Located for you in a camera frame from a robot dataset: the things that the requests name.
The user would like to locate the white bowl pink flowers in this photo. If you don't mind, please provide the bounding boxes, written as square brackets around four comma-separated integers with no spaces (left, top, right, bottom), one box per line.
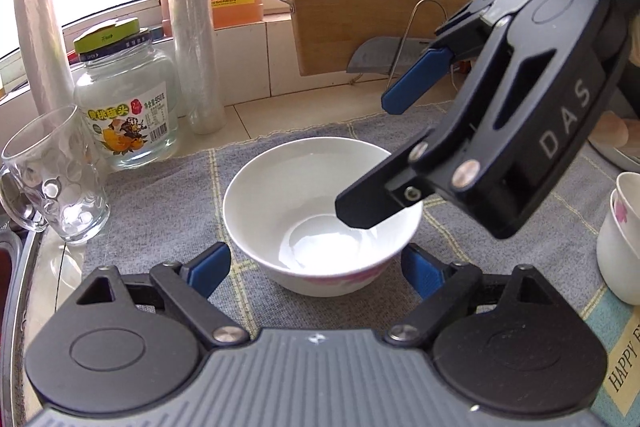
[614,172,640,243]
[222,136,423,297]
[597,190,639,307]

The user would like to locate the white plate fruit pattern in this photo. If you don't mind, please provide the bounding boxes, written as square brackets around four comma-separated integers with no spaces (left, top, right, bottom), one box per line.
[588,109,640,172]

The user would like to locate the steel kitchen sink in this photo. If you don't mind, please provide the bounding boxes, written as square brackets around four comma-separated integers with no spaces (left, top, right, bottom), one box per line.
[1,215,42,426]

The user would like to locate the grey cleaver knife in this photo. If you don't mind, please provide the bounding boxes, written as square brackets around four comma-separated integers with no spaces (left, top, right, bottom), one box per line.
[346,37,432,76]

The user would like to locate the metal rack stand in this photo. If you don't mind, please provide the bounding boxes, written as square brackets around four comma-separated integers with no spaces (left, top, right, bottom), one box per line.
[387,0,452,84]

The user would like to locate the clear glass mug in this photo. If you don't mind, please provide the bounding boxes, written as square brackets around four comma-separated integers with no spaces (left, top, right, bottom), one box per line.
[1,105,111,244]

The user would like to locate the glass jar green lid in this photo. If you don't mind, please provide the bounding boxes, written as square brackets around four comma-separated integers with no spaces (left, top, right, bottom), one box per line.
[74,17,178,170]

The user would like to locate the plastic wrap roll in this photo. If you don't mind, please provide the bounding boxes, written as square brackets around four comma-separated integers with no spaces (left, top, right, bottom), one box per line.
[13,0,75,114]
[169,0,226,134]

